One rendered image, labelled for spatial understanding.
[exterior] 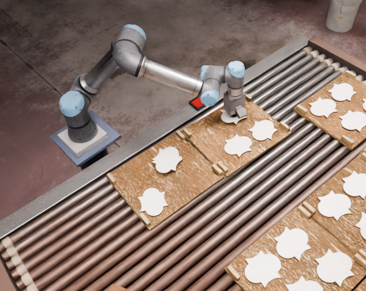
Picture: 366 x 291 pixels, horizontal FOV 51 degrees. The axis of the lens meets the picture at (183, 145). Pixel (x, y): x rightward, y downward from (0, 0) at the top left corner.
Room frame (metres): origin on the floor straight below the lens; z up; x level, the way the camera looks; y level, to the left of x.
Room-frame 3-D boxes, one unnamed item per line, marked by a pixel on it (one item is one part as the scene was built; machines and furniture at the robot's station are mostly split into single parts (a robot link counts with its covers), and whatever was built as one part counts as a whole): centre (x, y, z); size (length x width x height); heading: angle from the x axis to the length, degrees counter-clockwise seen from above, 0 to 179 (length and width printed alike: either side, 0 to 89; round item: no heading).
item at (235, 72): (1.33, -0.26, 1.21); 0.09 x 0.08 x 0.11; 77
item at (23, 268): (1.17, -0.09, 0.90); 1.95 x 0.05 x 0.05; 125
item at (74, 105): (1.37, 0.51, 1.06); 0.13 x 0.12 x 0.14; 167
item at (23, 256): (1.22, -0.06, 0.90); 1.95 x 0.05 x 0.05; 125
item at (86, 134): (1.36, 0.51, 0.95); 0.15 x 0.15 x 0.10
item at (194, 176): (1.01, 0.10, 0.93); 0.41 x 0.35 x 0.02; 124
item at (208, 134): (1.23, -0.26, 0.93); 0.41 x 0.35 x 0.02; 122
